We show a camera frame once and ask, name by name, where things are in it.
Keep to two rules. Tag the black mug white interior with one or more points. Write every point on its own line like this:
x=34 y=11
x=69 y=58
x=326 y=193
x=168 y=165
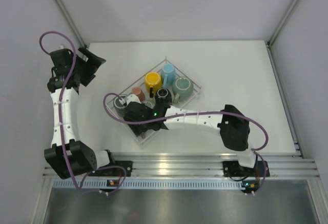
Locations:
x=163 y=96

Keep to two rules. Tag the dark green cup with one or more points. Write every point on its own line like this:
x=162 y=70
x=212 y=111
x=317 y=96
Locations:
x=120 y=104

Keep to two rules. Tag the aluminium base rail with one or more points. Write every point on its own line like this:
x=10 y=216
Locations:
x=210 y=165

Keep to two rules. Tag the teal speckled ceramic mug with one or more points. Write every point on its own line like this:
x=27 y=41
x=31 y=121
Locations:
x=182 y=88

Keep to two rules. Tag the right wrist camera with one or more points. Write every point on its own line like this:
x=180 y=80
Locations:
x=127 y=99

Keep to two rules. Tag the pink coral mug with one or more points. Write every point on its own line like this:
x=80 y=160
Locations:
x=139 y=93

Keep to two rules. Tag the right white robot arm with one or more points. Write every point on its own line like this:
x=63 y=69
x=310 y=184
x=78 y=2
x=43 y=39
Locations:
x=230 y=124

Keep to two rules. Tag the aluminium frame post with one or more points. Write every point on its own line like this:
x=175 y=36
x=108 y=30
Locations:
x=70 y=22
x=292 y=6

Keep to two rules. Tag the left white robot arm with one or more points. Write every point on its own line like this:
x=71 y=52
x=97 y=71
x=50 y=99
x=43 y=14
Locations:
x=68 y=154

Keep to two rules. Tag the light blue mug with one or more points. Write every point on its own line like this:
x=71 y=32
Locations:
x=168 y=75

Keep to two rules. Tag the right aluminium frame post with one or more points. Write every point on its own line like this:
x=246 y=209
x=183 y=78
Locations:
x=292 y=6

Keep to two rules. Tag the dark grey glazed mug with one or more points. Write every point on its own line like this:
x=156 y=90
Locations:
x=149 y=103

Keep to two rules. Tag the left aluminium frame post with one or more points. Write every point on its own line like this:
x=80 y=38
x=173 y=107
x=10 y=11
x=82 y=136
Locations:
x=70 y=22

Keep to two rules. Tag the yellow enamel mug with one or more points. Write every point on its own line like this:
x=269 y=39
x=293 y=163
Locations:
x=152 y=83

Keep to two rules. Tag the perforated cable duct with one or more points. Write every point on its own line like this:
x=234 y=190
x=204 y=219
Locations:
x=157 y=184

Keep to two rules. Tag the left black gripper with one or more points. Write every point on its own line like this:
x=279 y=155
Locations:
x=91 y=64

